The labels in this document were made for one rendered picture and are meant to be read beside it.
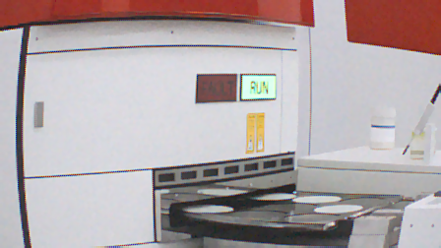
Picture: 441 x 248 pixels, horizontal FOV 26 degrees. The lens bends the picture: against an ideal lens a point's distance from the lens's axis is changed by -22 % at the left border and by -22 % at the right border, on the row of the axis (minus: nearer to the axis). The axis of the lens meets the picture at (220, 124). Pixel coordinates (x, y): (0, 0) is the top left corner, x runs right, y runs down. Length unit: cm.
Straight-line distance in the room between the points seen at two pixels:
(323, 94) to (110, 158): 370
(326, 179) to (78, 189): 66
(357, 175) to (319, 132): 324
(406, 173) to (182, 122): 48
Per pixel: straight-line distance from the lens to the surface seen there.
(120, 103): 177
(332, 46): 550
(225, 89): 200
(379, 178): 213
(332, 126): 551
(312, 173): 221
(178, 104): 190
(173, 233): 189
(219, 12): 190
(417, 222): 149
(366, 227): 174
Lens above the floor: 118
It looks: 4 degrees down
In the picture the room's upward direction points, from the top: 2 degrees clockwise
